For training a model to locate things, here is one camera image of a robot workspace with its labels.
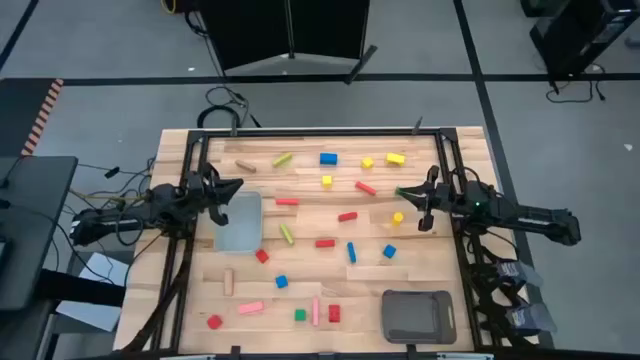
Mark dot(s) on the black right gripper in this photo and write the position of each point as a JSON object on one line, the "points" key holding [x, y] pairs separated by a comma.
{"points": [[441, 197]]}

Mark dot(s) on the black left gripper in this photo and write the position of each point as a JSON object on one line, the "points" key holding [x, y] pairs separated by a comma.
{"points": [[202, 190]]}

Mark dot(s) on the natural wood bar block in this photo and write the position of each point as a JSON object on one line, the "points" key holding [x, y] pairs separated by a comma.
{"points": [[245, 166], [228, 281]]}

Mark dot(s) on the yellow cylinder block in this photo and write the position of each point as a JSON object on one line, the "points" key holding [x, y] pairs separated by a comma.
{"points": [[397, 218]]}

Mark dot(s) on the red bar block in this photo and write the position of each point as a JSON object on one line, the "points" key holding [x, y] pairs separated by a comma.
{"points": [[325, 243], [347, 216], [287, 201], [365, 188]]}

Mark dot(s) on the small yellow cube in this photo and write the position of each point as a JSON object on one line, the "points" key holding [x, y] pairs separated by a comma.
{"points": [[367, 162], [327, 181]]}

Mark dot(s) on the lime green bar block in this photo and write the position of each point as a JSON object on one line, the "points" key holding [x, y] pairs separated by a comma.
{"points": [[282, 159], [286, 233]]}

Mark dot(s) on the small blue cube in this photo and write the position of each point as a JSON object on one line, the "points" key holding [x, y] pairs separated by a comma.
{"points": [[389, 251], [281, 281]]}

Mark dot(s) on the small red cube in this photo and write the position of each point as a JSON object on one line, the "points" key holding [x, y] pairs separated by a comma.
{"points": [[262, 256]]}

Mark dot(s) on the blue bar block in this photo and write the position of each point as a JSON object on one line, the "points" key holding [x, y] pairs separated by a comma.
{"points": [[351, 252]]}

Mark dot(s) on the red round block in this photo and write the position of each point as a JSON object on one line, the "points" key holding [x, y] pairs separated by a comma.
{"points": [[214, 321]]}

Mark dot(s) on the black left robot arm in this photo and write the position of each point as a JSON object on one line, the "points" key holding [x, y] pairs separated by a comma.
{"points": [[115, 217]]}

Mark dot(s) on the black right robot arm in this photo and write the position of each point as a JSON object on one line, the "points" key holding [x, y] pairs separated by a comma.
{"points": [[540, 222]]}

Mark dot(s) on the light grey plastic tray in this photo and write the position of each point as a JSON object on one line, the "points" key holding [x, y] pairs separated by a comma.
{"points": [[240, 225]]}

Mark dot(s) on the large yellow block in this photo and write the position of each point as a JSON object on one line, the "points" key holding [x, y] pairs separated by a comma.
{"points": [[395, 159]]}

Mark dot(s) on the large blue block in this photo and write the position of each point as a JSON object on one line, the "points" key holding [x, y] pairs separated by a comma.
{"points": [[328, 158]]}

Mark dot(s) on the dark grey plastic tray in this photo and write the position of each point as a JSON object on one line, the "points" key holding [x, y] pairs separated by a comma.
{"points": [[417, 317]]}

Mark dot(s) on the red studded brick block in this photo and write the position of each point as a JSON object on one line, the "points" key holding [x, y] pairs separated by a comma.
{"points": [[334, 313]]}

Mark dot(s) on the thin pink bar block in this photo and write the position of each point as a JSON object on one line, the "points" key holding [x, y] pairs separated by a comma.
{"points": [[315, 311]]}

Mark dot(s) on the black partition panel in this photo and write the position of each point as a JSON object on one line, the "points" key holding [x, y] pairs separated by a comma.
{"points": [[250, 30]]}

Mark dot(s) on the white sheet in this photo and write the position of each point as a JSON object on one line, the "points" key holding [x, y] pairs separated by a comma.
{"points": [[95, 315]]}

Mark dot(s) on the orange striped hazard tape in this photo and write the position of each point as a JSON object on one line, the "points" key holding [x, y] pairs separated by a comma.
{"points": [[42, 117]]}

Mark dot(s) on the black side table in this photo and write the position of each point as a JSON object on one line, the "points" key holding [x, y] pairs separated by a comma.
{"points": [[30, 225]]}

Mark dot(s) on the black floor mat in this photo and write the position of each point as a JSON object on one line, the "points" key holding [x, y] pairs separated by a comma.
{"points": [[20, 115]]}

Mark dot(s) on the black equipment cabinet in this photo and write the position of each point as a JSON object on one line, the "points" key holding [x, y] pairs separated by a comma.
{"points": [[575, 35]]}

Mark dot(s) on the black metal table frame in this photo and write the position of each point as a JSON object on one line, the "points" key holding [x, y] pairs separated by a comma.
{"points": [[325, 133]]}

